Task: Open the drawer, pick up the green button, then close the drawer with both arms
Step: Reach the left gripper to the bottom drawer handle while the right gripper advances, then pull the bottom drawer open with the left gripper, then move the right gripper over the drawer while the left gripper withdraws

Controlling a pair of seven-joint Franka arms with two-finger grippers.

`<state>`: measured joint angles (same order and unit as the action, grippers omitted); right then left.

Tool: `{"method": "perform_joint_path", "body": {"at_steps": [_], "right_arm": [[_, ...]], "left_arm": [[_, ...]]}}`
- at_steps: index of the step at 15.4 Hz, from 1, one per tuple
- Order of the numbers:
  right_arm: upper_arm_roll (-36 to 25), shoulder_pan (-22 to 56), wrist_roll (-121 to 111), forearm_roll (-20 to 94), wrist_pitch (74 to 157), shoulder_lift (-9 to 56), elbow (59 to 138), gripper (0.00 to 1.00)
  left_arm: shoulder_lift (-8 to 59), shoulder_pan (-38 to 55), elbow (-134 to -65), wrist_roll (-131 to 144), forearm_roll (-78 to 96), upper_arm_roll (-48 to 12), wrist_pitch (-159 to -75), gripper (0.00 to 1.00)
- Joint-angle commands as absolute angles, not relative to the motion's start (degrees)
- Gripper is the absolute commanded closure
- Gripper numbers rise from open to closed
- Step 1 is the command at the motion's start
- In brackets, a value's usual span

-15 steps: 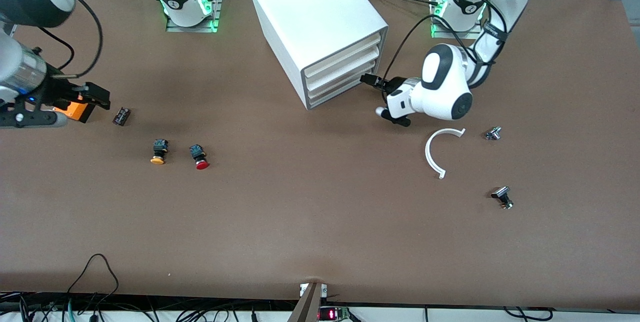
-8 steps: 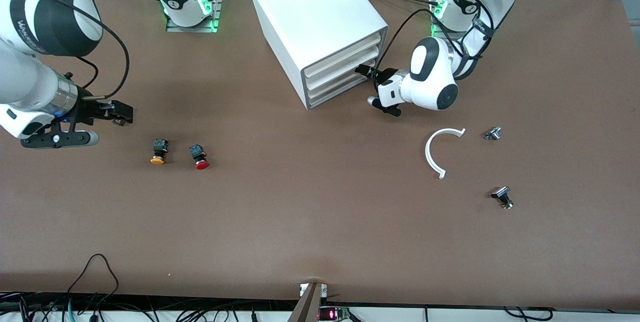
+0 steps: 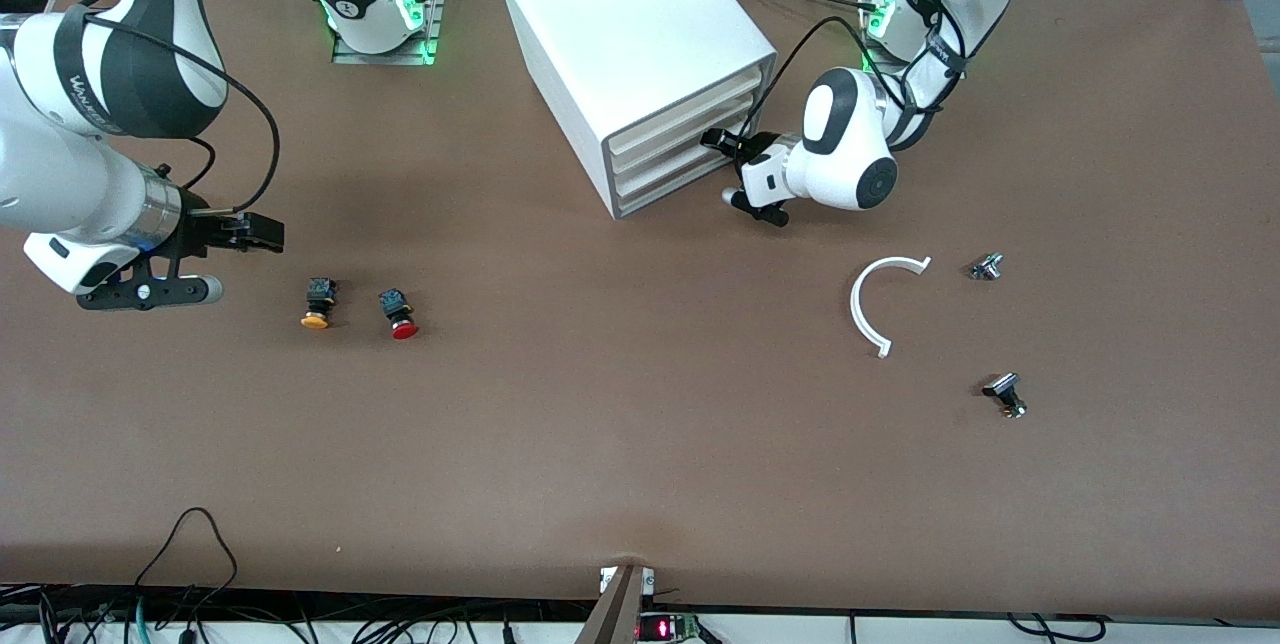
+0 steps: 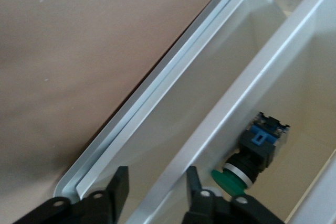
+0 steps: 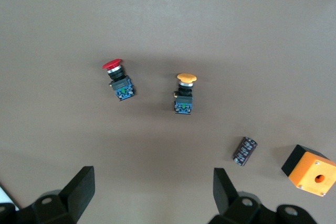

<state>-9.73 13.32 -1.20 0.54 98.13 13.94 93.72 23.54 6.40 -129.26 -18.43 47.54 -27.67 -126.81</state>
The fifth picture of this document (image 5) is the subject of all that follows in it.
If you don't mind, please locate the orange button enclosure box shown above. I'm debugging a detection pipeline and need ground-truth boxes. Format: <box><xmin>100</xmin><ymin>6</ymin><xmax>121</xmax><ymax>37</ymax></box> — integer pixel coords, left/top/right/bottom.
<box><xmin>281</xmin><ymin>144</ymin><xmax>336</xmax><ymax>198</ymax></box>

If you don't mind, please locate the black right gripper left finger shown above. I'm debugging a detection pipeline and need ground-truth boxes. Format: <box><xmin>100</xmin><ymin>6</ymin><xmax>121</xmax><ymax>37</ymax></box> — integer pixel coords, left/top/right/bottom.
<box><xmin>0</xmin><ymin>166</ymin><xmax>96</xmax><ymax>224</ymax></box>

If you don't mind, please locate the small black contact block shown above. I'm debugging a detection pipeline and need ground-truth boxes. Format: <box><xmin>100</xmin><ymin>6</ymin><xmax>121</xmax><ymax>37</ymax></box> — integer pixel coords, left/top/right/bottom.
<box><xmin>232</xmin><ymin>136</ymin><xmax>258</xmax><ymax>167</ymax></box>

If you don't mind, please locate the yellow mushroom push button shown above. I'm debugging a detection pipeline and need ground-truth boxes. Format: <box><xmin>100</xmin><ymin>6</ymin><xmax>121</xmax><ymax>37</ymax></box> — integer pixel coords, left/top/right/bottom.
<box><xmin>172</xmin><ymin>73</ymin><xmax>198</xmax><ymax>116</ymax></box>

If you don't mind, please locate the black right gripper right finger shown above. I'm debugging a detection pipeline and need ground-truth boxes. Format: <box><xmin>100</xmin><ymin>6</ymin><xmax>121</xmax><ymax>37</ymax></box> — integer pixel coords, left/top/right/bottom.
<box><xmin>208</xmin><ymin>167</ymin><xmax>319</xmax><ymax>224</ymax></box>

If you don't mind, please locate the white drawer cabinet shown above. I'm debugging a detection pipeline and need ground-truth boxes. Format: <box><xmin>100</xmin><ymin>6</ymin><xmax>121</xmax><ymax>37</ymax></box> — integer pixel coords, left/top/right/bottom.
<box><xmin>0</xmin><ymin>180</ymin><xmax>19</xmax><ymax>211</ymax></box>

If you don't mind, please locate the red mushroom push button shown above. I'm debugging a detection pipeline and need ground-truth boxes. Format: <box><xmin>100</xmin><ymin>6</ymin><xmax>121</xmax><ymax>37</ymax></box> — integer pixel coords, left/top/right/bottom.
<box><xmin>101</xmin><ymin>58</ymin><xmax>137</xmax><ymax>102</ymax></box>

